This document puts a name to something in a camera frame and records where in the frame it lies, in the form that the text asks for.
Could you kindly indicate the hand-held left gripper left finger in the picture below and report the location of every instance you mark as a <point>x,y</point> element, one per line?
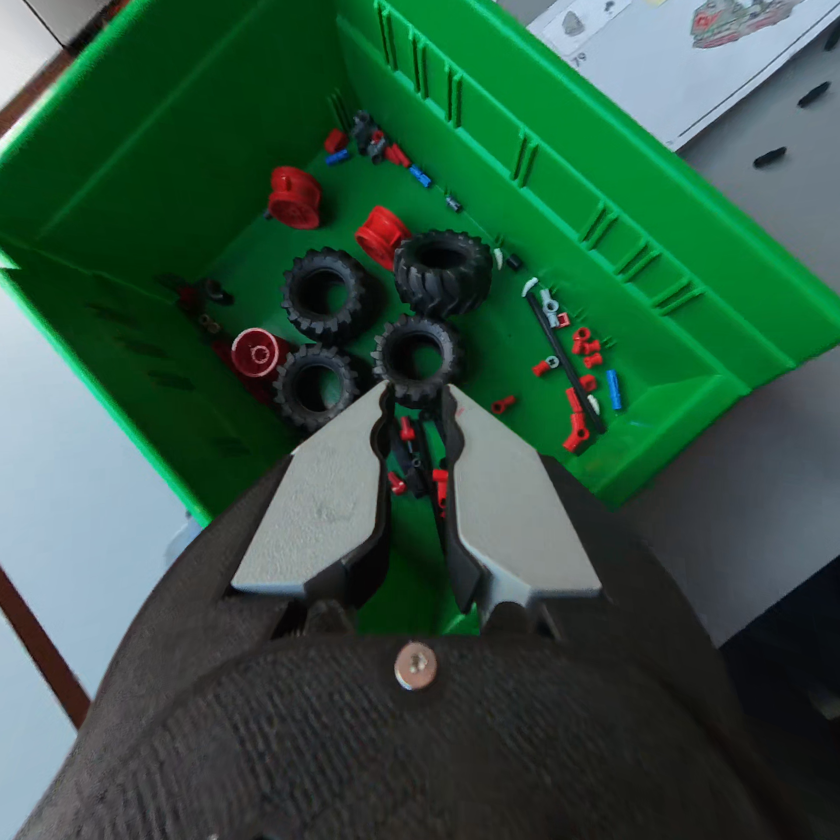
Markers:
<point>315,512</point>

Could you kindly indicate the long black lego axle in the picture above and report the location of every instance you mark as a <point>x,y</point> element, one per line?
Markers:
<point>568,367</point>

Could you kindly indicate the open instruction booklet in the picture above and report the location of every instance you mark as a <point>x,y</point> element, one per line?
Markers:
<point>656,72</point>

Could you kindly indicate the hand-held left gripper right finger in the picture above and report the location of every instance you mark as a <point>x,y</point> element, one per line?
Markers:
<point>518,525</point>

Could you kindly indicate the small black lego pin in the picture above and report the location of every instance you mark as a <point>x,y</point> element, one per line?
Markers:
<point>770,157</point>
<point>812,95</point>

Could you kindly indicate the small black lego tire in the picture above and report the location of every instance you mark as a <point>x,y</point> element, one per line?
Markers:
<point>354,289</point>
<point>453,367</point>
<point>289,394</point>

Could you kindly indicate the red lego wheel hub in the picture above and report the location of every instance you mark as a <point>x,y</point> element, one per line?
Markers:
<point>295,197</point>
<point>253,354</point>
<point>377,236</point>

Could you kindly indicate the green plastic bin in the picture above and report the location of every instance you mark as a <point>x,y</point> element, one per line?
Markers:
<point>197,131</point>

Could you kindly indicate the scattered small lego pieces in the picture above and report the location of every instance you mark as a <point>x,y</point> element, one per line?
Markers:
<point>577,436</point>

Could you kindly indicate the large black lego tire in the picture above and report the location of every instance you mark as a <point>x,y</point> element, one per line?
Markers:
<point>466,282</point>

